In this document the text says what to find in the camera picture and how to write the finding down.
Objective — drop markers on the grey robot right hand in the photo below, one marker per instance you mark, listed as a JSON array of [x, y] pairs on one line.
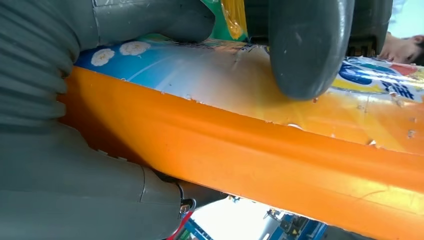
[[82, 198]]

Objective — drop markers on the white table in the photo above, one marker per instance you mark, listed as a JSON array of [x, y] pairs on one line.
[[228, 222]]

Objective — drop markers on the green table board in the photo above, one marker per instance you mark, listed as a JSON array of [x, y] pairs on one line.
[[215, 23]]

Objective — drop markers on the person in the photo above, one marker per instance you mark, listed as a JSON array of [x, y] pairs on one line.
[[397, 49]]

